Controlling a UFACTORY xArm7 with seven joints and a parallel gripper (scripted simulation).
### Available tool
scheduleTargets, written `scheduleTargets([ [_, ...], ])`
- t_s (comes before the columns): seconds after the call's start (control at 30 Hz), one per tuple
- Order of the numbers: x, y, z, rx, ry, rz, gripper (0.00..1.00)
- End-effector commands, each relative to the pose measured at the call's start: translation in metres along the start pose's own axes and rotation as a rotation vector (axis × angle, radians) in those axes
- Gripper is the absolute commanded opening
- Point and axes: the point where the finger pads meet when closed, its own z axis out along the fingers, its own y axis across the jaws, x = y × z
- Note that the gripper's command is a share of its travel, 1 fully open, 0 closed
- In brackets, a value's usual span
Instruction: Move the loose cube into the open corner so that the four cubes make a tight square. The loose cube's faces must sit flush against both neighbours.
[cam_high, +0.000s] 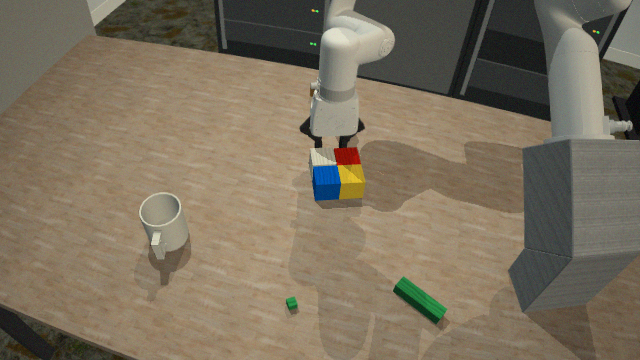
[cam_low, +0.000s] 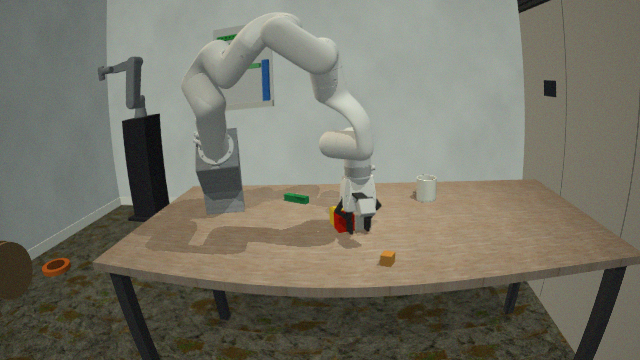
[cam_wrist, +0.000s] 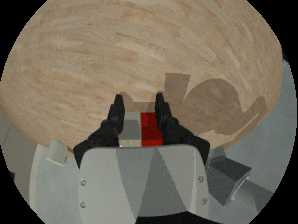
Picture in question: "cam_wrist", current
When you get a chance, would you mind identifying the beige mug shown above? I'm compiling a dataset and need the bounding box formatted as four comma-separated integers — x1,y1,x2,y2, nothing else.
46,139,68,166

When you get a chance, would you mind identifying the red cube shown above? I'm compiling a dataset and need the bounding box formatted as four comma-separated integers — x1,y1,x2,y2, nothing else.
141,112,163,147

